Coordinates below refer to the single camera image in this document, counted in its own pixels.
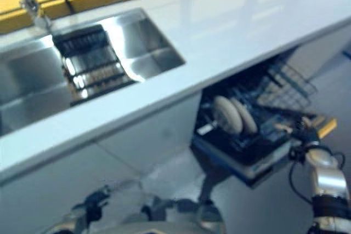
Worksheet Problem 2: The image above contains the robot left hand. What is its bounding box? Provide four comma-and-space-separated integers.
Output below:
81, 186, 111, 213

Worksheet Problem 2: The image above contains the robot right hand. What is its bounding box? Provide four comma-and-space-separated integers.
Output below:
274, 116, 321, 150

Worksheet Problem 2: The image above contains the cream round plate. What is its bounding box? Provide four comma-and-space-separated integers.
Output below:
213, 95, 244, 136
233, 96, 259, 135

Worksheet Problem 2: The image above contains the white glossy cabinet door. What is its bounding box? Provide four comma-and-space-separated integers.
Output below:
0, 137, 144, 234
95, 90, 204, 175

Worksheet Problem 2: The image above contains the grey robot torso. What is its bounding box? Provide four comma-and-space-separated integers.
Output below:
117, 217, 229, 234

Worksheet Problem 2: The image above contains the black dish drying rack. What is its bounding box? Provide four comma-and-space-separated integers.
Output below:
52, 24, 138, 108

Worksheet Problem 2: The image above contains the stainless steel sink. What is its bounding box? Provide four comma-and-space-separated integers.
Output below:
0, 8, 186, 136

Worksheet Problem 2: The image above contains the chrome kitchen faucet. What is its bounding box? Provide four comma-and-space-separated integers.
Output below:
0, 0, 53, 31

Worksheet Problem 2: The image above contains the gold dishwasher door handle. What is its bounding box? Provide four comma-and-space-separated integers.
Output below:
317, 117, 338, 139

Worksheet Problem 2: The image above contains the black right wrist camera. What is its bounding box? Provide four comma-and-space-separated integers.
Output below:
289, 147, 305, 164

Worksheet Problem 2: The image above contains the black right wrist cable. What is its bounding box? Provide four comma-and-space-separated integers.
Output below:
288, 159, 314, 205

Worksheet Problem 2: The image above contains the wire dishwasher rack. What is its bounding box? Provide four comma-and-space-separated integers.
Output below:
197, 55, 319, 153

